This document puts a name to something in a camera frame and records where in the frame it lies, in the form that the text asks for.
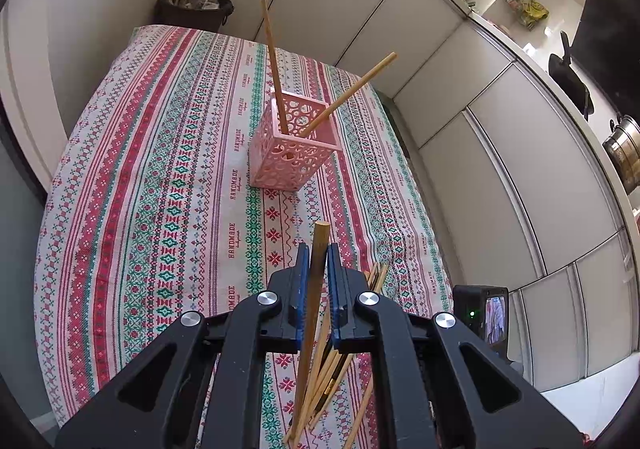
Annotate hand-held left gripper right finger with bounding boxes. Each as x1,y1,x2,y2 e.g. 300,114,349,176
326,243,586,449

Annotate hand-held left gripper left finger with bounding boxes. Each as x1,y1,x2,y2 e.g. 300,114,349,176
55,243,311,449

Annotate long bamboo chopstick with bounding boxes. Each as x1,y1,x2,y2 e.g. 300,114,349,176
299,52,399,138
286,222,331,447
261,0,289,135

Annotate bunch of wooden chopsticks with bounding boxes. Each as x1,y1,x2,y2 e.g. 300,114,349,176
282,263,391,449

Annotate pink perforated plastic holder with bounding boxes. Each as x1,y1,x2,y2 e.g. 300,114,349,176
248,92,342,191

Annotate white kitchen cabinets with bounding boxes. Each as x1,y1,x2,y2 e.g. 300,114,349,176
185,0,640,392

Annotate red green patterned tablecloth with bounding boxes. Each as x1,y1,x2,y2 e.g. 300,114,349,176
34,24,456,449

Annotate stainless steel pot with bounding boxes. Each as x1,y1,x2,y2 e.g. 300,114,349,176
602,114,640,192

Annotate white kitchen countertop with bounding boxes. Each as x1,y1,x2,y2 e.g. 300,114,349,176
385,0,640,250

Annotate black wok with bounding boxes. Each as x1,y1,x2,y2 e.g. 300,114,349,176
548,32,595,120

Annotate black trash bin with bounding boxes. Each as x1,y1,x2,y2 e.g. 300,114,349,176
154,0,235,32

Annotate black range hood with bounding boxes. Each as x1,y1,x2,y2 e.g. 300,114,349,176
570,0,640,117

